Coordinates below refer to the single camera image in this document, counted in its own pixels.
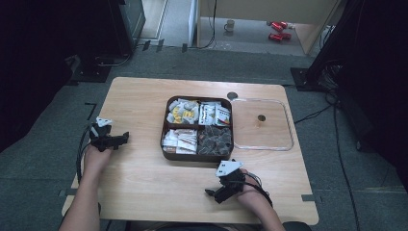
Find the clear lid with wooden knob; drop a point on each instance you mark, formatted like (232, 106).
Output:
(266, 134)

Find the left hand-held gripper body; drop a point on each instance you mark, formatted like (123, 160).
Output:
(102, 137)

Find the pile of dark brown packets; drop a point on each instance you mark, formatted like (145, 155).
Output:
(214, 140)

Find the red drink cans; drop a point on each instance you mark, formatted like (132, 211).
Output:
(278, 25)
(279, 36)

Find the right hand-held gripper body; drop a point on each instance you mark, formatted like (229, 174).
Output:
(231, 179)

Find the pile of grey yellow packets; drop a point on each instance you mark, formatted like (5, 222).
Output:
(183, 111)

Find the person's right hand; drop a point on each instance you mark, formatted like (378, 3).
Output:
(251, 191)

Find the person's left hand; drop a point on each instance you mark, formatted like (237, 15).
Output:
(96, 159)

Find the black stand base plate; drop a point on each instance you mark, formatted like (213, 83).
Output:
(91, 70)
(304, 79)

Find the grey mug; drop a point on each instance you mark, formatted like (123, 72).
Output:
(229, 25)

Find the pile of white printed packets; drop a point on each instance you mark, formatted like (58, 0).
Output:
(214, 115)

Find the brown four-compartment snack tray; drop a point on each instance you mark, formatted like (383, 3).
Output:
(196, 128)

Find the black cabinet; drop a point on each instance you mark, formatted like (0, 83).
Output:
(128, 22)

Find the round grey table grommet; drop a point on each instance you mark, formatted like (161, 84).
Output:
(232, 95)

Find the pile of white red packets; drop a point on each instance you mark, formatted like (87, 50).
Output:
(180, 141)

